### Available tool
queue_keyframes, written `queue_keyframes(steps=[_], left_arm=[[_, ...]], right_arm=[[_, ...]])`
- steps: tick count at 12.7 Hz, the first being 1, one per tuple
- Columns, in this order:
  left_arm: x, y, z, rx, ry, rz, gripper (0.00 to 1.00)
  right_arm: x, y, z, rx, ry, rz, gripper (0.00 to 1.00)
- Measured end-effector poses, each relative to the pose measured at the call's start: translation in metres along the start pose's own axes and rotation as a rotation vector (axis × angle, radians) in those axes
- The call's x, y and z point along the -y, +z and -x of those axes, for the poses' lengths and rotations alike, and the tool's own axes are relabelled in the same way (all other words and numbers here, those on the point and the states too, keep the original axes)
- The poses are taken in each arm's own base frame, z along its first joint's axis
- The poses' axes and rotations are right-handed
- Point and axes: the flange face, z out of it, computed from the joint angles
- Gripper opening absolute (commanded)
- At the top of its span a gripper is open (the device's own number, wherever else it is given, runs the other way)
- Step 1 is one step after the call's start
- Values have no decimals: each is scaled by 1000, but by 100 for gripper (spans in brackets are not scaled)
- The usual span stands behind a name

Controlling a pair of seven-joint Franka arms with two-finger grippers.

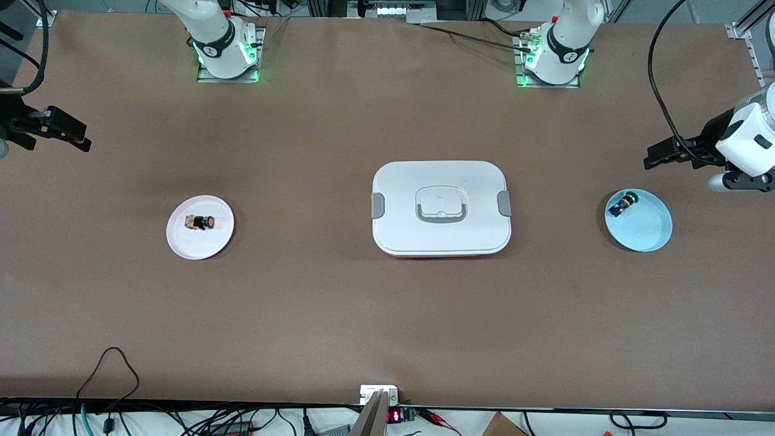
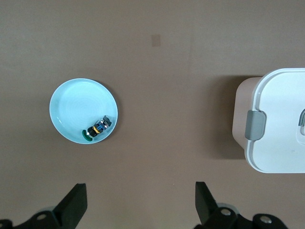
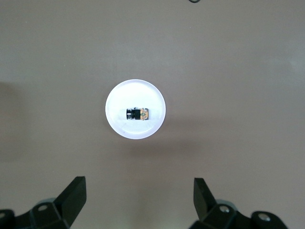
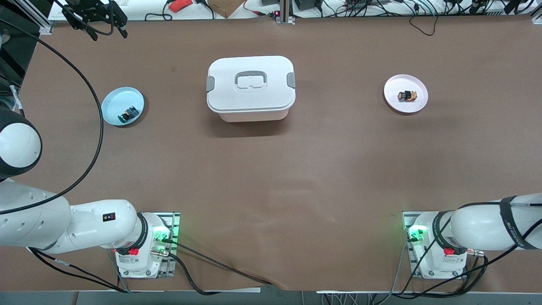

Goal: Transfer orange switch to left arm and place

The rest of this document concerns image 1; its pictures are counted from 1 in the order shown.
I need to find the round light blue plate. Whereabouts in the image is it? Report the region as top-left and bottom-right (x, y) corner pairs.
(604, 188), (673, 253)

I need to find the white round plate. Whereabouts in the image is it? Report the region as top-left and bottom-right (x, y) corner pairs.
(166, 194), (236, 261)

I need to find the brown cardboard piece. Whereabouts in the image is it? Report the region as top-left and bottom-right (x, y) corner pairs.
(481, 412), (529, 436)

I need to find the white table edge device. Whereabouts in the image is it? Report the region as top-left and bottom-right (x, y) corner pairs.
(360, 385), (400, 406)

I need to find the grey slanted beam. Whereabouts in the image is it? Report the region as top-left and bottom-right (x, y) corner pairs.
(350, 390), (389, 436)

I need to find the green push-button switch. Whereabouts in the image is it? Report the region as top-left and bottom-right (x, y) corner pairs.
(608, 192), (639, 217)

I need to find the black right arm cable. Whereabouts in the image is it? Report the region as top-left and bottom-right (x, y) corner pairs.
(0, 0), (50, 96)

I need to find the aluminium frame profile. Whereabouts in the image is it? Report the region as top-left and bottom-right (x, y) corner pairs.
(725, 0), (775, 87)

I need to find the black looped cable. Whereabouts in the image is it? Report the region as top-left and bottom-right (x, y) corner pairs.
(74, 346), (141, 436)

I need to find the white lidded box grey handle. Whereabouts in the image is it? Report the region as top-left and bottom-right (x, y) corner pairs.
(371, 160), (513, 259)

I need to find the black cable on table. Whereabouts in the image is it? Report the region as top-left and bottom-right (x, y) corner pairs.
(417, 17), (533, 54)

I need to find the black coiled cable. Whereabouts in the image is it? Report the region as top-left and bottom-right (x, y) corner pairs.
(608, 410), (668, 431)

